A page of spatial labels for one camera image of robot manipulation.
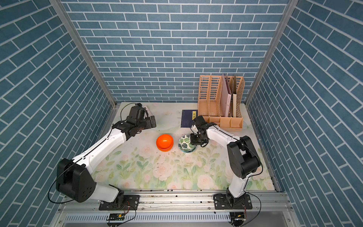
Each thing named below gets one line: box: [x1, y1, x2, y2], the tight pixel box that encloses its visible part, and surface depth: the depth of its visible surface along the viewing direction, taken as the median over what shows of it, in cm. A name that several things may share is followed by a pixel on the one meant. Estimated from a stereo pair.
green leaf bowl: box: [177, 134, 197, 153], surface depth 95 cm
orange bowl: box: [155, 134, 174, 152], surface depth 92 cm
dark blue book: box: [180, 109, 199, 128], surface depth 114 cm
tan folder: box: [233, 74, 237, 118], surface depth 96 cm
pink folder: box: [219, 73, 232, 118], surface depth 95 cm
